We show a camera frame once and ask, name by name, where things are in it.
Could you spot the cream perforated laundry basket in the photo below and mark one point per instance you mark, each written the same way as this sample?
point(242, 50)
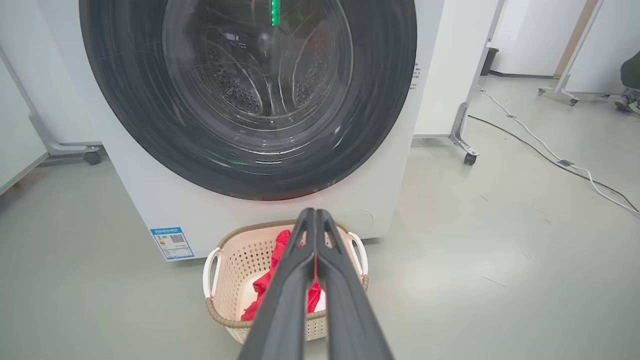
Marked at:
point(230, 270)

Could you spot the red and white garment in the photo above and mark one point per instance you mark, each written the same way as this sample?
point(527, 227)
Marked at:
point(262, 290)

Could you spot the white front-load washing machine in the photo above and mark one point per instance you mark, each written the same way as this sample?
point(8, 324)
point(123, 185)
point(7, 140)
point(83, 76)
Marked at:
point(200, 220)

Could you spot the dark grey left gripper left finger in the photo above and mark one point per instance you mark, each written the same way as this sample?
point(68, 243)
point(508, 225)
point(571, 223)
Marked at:
point(285, 310)

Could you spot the round glass washing machine door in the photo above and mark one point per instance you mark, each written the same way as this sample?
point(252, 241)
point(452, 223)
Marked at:
point(125, 100)

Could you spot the blue energy label sticker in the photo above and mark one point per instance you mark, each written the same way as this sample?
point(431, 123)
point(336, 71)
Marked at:
point(172, 243)

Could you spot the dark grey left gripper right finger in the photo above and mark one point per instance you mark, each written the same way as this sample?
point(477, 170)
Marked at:
point(350, 320)

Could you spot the white partition panel on casters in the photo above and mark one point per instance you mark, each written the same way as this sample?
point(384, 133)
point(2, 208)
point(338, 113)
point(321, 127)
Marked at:
point(20, 125)
point(445, 75)

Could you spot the white partition panel wood edge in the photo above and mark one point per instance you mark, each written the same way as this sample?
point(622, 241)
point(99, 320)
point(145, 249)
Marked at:
point(605, 45)

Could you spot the seated person leg and shoe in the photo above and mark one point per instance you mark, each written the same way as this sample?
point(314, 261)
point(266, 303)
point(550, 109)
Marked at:
point(631, 75)

